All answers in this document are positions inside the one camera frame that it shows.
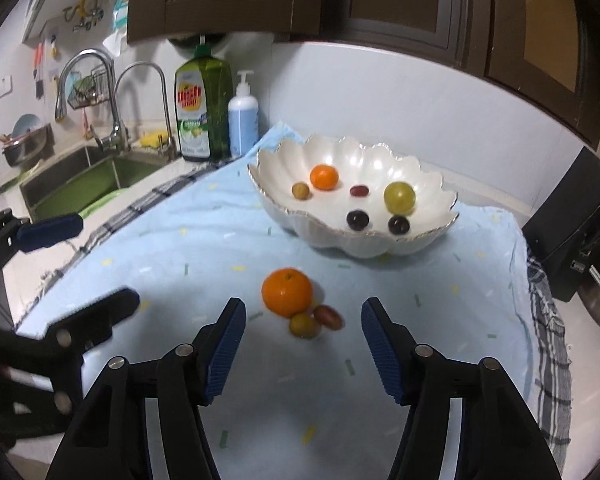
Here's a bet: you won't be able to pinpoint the blue pump bottle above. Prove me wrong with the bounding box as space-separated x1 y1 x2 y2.
228 70 260 158

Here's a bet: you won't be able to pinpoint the green round fruit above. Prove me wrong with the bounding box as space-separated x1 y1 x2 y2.
383 181 416 214

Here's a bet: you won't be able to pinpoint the light blue towel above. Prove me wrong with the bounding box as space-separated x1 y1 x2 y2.
15 120 533 480

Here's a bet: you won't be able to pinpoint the steel bowl with dishes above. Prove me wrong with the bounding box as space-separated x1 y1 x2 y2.
0 112 51 168

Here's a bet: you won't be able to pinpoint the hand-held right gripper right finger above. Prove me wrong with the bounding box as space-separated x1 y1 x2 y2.
361 297 563 480

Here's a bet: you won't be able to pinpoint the wall hooks with utensils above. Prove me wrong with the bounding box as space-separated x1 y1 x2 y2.
62 0 106 33

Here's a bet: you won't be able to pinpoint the yellow sponge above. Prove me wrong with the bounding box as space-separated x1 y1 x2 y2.
141 130 173 150

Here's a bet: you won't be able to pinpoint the black knife block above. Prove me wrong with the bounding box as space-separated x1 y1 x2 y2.
522 146 600 303

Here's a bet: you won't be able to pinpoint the slim steel faucet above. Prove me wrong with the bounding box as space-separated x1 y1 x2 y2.
112 61 178 161

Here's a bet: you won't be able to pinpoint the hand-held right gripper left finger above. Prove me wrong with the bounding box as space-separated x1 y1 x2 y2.
46 297 247 480

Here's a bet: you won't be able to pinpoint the white scalloped bowl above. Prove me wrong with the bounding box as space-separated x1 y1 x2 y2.
247 134 460 259

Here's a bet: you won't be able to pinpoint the steel sink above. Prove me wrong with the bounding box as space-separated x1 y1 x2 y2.
19 145 181 221

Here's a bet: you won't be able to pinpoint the grey checked cloth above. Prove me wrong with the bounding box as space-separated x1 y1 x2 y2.
25 162 573 476

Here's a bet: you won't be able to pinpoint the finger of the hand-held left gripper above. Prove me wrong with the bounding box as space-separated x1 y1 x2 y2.
0 210 84 301
40 287 141 356

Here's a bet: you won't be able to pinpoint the tall spring steel faucet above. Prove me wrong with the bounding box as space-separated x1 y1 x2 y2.
55 48 131 153

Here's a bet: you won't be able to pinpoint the dark brown window frame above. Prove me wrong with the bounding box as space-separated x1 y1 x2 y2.
126 0 600 151

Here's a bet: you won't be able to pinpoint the green plastic basin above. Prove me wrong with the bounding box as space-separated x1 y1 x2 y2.
77 187 131 216

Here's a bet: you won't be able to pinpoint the orange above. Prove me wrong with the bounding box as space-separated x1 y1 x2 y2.
309 164 340 191
261 268 314 318

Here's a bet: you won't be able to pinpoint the black wire sink caddy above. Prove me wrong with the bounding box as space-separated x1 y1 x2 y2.
67 67 108 108

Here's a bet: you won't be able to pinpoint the green dish soap bottle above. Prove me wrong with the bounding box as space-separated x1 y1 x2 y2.
174 45 234 163

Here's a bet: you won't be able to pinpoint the hanging plastic bag pack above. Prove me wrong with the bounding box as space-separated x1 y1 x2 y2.
102 0 133 56

